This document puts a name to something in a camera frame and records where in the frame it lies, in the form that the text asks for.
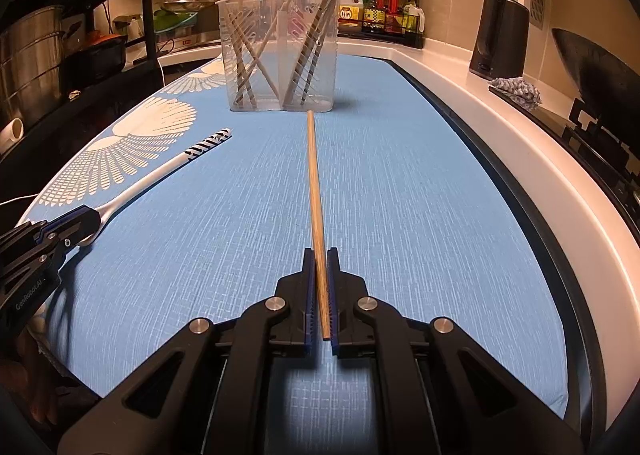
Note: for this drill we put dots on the black shelf rack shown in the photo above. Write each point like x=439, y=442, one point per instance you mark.
x=150, y=10

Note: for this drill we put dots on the green plastic basin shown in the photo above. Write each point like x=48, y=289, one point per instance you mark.
x=172, y=21

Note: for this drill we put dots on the person's left hand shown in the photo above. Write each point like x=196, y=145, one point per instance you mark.
x=35, y=380

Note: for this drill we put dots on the steel bowl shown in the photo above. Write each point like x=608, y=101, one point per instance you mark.
x=180, y=5

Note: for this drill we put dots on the green oil cruet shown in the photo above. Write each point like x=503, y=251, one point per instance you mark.
x=413, y=17

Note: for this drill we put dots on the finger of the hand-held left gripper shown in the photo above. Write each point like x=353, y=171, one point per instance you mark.
x=80, y=220
x=70, y=241

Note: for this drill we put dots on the black electric kettle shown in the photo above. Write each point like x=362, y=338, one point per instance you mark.
x=500, y=35

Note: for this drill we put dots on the black gas stove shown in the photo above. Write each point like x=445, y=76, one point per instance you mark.
x=600, y=145

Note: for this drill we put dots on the yellow label oil jug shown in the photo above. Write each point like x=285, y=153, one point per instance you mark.
x=351, y=10

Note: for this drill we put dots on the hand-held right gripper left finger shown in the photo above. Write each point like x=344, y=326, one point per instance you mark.
x=311, y=300

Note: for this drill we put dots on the black wok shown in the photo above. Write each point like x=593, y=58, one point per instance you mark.
x=595, y=70

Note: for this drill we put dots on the blue patterned table cloth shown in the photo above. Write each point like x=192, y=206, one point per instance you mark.
x=425, y=235

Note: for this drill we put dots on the wooden chopstick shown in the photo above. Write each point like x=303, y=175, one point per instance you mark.
x=315, y=185

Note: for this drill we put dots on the bunch of chopsticks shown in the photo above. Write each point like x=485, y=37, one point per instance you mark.
x=310, y=50

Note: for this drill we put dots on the clear plastic utensil container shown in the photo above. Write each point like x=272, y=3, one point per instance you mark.
x=280, y=60

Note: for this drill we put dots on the large steel pot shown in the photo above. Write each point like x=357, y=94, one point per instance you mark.
x=30, y=65

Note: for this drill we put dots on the white plastic pipe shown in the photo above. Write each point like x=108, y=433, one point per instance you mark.
x=12, y=132

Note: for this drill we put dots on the black pot orange lid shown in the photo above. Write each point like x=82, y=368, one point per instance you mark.
x=95, y=57

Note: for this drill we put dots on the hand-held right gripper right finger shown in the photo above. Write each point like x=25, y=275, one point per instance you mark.
x=332, y=300

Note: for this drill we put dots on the grey knitted rag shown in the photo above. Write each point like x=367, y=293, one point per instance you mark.
x=517, y=91

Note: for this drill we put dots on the dark sauce bottle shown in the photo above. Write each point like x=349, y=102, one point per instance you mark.
x=372, y=10
x=393, y=10

